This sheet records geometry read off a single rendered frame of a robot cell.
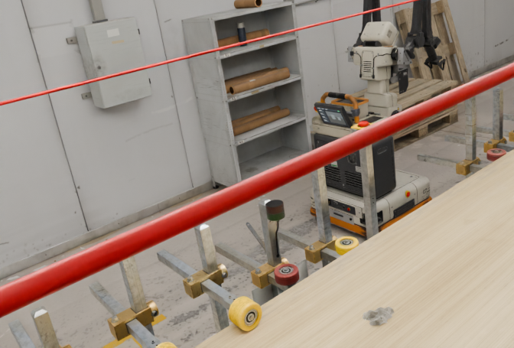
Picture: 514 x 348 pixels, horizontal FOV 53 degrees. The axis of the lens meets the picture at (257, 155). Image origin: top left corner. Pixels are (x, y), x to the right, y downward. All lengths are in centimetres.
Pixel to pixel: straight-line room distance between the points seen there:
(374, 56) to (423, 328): 243
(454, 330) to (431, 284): 20
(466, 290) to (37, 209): 328
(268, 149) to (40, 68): 227
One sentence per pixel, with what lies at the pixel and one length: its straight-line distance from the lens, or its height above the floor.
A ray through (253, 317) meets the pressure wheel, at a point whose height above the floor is 94.
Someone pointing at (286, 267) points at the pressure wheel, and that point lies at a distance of 173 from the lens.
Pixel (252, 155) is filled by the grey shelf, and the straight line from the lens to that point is 503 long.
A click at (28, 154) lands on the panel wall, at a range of 410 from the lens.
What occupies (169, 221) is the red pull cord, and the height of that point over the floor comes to 175.
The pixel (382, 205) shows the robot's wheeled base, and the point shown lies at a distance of 353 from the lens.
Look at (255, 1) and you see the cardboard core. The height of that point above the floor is 160.
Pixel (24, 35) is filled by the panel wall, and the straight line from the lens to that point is 403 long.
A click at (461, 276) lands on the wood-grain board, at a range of 166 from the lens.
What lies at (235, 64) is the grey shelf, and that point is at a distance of 479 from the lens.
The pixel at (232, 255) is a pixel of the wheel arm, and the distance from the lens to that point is 194.
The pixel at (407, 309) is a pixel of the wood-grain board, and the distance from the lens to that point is 153.
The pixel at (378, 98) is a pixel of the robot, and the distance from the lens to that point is 373.
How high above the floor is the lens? 182
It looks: 19 degrees down
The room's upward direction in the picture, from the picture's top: 9 degrees counter-clockwise
